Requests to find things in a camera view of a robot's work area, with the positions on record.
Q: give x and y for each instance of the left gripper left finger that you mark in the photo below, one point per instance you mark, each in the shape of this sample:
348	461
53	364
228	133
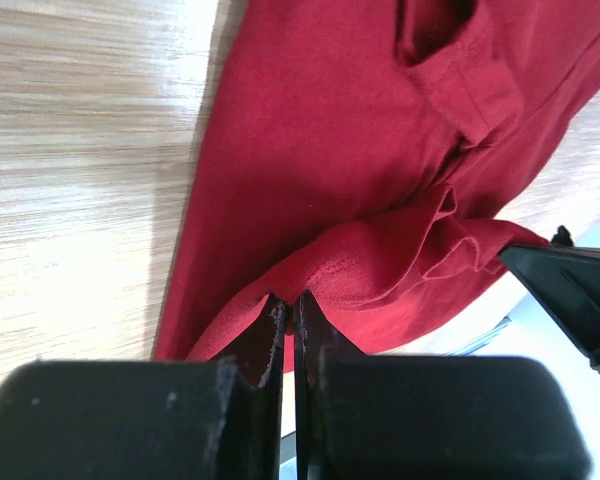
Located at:
219	419

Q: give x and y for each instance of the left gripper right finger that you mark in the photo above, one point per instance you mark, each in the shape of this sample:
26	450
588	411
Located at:
360	416

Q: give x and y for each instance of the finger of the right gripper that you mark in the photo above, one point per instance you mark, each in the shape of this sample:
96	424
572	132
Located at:
565	280

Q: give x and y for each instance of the dark red t shirt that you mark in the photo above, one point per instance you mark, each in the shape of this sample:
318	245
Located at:
362	150

